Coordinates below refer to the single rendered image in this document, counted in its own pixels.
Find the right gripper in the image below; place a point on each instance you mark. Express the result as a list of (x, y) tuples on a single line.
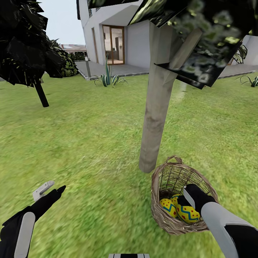
[(182, 201)]

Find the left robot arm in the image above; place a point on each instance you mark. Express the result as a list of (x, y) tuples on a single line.
[(16, 235)]

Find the wicker basket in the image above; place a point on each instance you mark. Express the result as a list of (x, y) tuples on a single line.
[(170, 224)]

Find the easter egg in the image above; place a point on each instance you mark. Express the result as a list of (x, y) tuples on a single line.
[(187, 214), (169, 206), (174, 198)]

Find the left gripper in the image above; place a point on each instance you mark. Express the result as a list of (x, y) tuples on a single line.
[(53, 196)]

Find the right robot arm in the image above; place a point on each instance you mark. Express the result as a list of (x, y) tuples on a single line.
[(236, 237)]

